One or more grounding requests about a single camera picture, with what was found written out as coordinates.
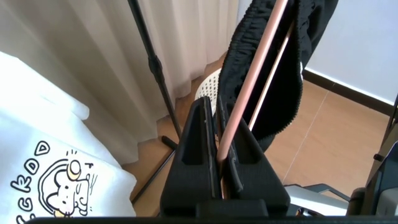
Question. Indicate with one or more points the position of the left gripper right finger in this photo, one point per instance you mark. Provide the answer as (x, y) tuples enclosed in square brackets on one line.
[(258, 180)]

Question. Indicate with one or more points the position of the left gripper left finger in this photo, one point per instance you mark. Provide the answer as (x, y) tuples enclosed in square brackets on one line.
[(189, 186)]

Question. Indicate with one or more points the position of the black garment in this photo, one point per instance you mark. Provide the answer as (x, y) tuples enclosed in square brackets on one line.
[(286, 93)]

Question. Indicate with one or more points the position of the pink clothes hanger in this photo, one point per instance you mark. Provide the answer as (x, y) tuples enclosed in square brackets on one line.
[(248, 84)]

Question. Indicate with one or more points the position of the white printed t-shirt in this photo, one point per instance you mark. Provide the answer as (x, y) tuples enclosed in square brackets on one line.
[(31, 124)]

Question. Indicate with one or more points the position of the white laundry basket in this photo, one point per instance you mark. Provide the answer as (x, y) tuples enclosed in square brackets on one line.
[(208, 87)]

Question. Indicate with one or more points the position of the black clothes rack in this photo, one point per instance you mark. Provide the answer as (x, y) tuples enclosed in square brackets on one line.
[(154, 65)]

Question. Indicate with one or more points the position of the beige curtain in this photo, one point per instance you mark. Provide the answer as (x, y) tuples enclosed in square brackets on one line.
[(93, 62)]

